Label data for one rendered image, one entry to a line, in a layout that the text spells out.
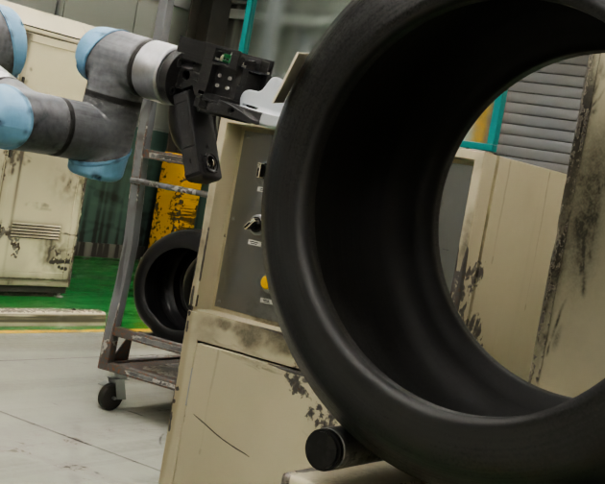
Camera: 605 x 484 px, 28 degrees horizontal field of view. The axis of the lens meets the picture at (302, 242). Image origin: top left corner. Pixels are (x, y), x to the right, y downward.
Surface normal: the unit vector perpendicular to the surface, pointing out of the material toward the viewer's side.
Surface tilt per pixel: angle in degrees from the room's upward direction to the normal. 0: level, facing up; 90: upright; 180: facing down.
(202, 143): 67
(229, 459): 90
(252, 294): 90
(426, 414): 101
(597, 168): 90
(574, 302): 90
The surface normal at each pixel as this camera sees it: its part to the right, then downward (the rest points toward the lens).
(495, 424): -0.53, 0.13
